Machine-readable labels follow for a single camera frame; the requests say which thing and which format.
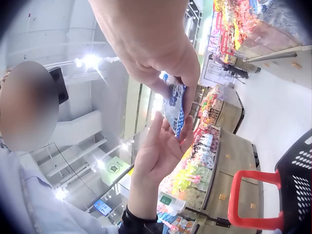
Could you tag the black wrist band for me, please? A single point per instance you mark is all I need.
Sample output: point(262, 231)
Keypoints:
point(140, 220)

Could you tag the green white hanging sign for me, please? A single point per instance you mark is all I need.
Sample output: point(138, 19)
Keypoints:
point(114, 170)

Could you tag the small wooden display bin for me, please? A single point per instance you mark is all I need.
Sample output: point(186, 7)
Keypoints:
point(219, 109)

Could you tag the long wooden display bin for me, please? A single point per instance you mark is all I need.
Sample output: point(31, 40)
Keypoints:
point(219, 175)

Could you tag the person's right hand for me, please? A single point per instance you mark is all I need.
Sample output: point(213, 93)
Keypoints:
point(146, 36)

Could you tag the full shop shelf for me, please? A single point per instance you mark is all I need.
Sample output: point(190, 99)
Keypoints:
point(246, 26)

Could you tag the blue display screen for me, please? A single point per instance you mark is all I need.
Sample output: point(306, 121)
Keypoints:
point(102, 207)

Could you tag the person's left hand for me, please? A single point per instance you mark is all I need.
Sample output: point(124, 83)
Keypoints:
point(153, 165)

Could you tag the ceiling lamp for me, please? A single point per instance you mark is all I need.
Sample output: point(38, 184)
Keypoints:
point(59, 194)
point(85, 61)

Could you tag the person's left thumb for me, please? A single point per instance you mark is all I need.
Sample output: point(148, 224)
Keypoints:
point(154, 126)

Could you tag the person's left fingers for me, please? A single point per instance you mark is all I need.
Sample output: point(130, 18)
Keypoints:
point(185, 139)

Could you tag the blue white snack packet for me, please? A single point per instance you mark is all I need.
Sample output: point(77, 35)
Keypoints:
point(174, 111)

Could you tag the person's body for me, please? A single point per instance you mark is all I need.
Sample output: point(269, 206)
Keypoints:
point(48, 195)

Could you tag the person's right fingers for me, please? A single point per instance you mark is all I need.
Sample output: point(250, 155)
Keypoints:
point(146, 76)

